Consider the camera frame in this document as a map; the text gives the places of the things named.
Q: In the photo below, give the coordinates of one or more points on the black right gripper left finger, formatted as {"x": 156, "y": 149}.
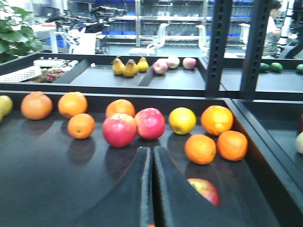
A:
{"x": 127, "y": 205}

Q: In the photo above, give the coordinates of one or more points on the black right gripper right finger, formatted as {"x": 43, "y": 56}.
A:
{"x": 177, "y": 204}

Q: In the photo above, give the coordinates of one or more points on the orange behind pink apples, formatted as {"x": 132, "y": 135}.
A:
{"x": 120, "y": 106}

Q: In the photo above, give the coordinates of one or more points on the red yellow apple middle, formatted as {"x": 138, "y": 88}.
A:
{"x": 206, "y": 189}

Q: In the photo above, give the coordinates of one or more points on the small orange front left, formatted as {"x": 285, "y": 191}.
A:
{"x": 200, "y": 149}

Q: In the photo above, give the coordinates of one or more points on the small orange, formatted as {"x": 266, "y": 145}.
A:
{"x": 81, "y": 126}
{"x": 200, "y": 149}
{"x": 232, "y": 145}

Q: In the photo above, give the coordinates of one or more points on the pink red apple left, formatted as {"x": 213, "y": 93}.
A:
{"x": 119, "y": 130}

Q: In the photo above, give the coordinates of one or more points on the pink red apple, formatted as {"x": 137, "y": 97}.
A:
{"x": 119, "y": 130}
{"x": 150, "y": 123}

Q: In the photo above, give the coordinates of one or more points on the small orange front right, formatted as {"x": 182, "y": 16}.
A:
{"x": 232, "y": 145}

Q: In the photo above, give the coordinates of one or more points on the yellow orange citrus fruit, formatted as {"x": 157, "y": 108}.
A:
{"x": 182, "y": 120}

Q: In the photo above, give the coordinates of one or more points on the pink red apple right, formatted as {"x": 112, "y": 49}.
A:
{"x": 150, "y": 123}

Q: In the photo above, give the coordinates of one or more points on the large orange with navel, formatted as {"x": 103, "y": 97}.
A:
{"x": 217, "y": 119}

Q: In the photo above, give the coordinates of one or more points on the black wooden fruit display stand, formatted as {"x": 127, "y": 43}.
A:
{"x": 50, "y": 179}

